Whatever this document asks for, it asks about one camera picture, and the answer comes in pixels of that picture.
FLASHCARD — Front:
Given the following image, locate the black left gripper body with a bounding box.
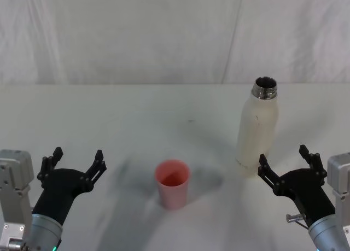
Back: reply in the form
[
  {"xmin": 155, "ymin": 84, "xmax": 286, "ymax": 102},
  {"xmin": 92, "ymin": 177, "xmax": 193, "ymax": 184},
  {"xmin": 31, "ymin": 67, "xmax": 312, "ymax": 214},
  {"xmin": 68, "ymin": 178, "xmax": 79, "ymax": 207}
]
[{"xmin": 31, "ymin": 167, "xmax": 93, "ymax": 227}]

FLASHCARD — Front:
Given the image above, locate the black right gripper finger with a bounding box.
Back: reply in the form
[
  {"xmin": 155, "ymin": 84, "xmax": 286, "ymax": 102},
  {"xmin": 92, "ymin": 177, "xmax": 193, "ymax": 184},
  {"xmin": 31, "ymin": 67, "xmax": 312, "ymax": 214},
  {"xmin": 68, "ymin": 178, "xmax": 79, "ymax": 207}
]
[
  {"xmin": 257, "ymin": 154, "xmax": 287, "ymax": 196},
  {"xmin": 299, "ymin": 144, "xmax": 328, "ymax": 180}
]

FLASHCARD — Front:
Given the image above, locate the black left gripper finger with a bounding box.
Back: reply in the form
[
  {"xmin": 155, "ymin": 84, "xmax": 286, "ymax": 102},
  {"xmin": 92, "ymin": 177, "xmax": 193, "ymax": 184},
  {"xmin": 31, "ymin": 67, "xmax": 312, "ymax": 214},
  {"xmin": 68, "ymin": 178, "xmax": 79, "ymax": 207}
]
[
  {"xmin": 79, "ymin": 149, "xmax": 107, "ymax": 194},
  {"xmin": 37, "ymin": 146, "xmax": 65, "ymax": 188}
]

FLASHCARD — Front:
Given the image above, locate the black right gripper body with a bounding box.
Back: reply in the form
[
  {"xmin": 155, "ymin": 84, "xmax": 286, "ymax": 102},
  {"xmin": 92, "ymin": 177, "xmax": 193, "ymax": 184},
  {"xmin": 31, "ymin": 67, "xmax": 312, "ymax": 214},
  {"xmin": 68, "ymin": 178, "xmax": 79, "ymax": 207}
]
[{"xmin": 283, "ymin": 168, "xmax": 337, "ymax": 227}]

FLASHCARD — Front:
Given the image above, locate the cream vacuum bottle steel neck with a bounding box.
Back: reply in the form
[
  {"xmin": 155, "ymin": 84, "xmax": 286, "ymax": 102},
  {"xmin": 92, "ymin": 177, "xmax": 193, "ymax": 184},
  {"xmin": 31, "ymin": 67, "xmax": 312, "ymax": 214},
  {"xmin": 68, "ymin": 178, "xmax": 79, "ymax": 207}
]
[{"xmin": 235, "ymin": 76, "xmax": 280, "ymax": 178}]

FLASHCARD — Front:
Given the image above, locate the white tablecloth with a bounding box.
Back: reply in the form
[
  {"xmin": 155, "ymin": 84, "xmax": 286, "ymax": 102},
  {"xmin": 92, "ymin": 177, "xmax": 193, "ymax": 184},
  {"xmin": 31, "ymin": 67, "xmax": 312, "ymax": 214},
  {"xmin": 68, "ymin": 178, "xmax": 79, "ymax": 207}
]
[{"xmin": 0, "ymin": 83, "xmax": 350, "ymax": 251}]

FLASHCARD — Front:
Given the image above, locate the pink cup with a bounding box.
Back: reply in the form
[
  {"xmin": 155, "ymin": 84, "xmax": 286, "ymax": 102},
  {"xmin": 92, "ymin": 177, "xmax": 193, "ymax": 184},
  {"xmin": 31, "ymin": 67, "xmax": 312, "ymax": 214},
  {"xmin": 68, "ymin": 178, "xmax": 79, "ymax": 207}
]
[{"xmin": 155, "ymin": 159, "xmax": 191, "ymax": 210}]

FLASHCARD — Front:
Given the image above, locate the white curtain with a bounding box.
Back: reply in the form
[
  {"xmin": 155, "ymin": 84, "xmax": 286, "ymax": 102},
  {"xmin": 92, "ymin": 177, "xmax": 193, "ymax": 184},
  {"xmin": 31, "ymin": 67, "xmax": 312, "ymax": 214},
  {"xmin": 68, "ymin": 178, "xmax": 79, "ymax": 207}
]
[{"xmin": 0, "ymin": 0, "xmax": 350, "ymax": 85}]

